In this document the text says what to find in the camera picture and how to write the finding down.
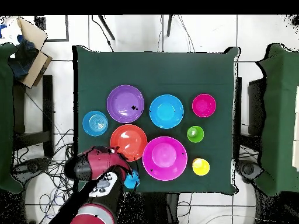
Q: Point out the yellow cup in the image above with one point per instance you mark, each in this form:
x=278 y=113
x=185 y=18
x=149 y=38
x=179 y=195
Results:
x=201 y=167

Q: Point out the dark blue bag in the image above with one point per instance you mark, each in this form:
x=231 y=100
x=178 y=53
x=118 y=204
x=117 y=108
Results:
x=23 y=60

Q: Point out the black square frame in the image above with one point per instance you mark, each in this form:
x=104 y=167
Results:
x=67 y=28

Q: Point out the large pink bowl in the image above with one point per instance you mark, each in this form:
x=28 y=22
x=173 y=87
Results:
x=164 y=158

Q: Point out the green cloth side table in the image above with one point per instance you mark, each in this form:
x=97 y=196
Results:
x=5 y=116
x=280 y=116

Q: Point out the green cup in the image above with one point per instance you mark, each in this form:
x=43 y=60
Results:
x=198 y=137

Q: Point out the black tripod leg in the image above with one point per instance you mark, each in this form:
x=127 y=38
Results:
x=169 y=25
x=106 y=27

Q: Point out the orange bowl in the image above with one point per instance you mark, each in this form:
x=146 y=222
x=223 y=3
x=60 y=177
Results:
x=130 y=140

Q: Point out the grey pedestal foot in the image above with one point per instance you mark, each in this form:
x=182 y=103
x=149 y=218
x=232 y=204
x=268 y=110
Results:
x=32 y=164
x=248 y=169

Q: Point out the small pink bowl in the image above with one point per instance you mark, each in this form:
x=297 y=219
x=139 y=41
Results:
x=204 y=105

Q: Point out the small translucent blue bowl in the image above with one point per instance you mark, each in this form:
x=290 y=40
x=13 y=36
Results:
x=95 y=123

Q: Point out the black chair frame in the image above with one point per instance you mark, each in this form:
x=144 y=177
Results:
x=238 y=105
x=48 y=105

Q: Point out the blue cup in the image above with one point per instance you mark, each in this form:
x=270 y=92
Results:
x=133 y=181

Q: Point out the cardboard box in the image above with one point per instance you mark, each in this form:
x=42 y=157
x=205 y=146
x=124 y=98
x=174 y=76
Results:
x=32 y=32

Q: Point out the purple bowl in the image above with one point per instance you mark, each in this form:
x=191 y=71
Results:
x=121 y=100

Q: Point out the dark green tablecloth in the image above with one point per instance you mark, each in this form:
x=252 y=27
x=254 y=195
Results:
x=151 y=70

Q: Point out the large blue bowl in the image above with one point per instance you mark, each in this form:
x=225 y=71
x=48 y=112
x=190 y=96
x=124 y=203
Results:
x=166 y=112

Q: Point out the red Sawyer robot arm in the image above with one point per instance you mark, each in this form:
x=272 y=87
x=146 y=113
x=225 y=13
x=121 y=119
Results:
x=102 y=161

